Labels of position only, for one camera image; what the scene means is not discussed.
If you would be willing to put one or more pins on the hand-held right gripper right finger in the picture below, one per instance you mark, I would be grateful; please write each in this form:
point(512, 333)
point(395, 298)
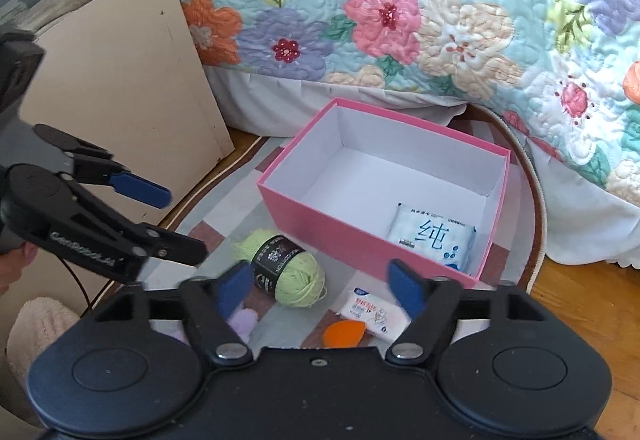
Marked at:
point(405, 287)

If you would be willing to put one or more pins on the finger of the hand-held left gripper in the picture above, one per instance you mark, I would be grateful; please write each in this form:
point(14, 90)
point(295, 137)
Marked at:
point(140, 190)
point(170, 245)

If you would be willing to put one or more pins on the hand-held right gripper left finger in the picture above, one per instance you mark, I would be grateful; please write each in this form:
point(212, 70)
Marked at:
point(235, 287)

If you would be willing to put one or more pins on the green yarn ball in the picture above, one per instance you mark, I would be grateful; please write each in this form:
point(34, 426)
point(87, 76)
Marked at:
point(295, 280)

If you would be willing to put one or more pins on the pink cardboard box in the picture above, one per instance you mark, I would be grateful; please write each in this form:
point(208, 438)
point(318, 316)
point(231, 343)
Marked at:
point(320, 220)

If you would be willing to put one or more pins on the person's left hand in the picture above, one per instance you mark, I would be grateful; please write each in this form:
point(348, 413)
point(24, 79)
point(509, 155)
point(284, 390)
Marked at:
point(15, 265)

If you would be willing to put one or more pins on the purple fluffy pompom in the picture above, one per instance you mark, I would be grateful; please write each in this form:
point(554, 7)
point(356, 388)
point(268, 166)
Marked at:
point(245, 322)

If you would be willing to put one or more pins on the small white tissue pack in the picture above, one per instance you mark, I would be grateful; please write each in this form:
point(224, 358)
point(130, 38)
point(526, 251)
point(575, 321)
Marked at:
point(370, 312)

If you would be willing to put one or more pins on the white blue wet wipes pack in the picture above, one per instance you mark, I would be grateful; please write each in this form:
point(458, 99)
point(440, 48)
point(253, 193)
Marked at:
point(430, 235)

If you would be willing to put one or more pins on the orange makeup sponge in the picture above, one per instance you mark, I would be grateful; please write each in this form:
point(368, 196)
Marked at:
point(342, 335)

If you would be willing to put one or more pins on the beige wooden cabinet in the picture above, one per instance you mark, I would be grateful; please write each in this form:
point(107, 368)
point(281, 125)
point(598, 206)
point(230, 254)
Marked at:
point(125, 70)

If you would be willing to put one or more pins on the floral quilt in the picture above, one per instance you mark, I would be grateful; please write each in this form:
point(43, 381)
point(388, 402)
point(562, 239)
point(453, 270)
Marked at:
point(400, 10)

